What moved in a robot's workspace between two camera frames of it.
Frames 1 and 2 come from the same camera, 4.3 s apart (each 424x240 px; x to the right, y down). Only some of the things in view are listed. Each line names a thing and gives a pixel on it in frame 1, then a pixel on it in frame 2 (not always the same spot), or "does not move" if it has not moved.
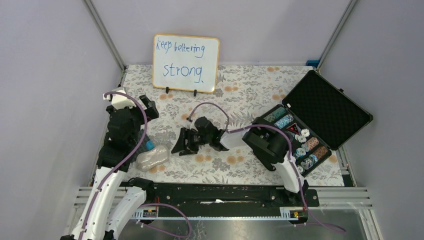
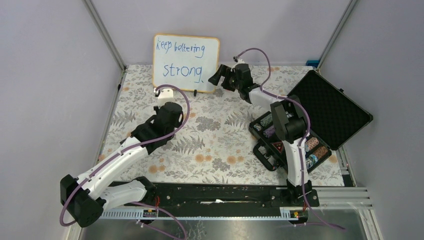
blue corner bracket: [313, 63] does not move
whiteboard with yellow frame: [186, 62] does not move
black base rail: [174, 196] does not move
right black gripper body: [204, 140] to [231, 83]
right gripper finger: [181, 145] to [221, 71]
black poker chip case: [319, 118] does not move
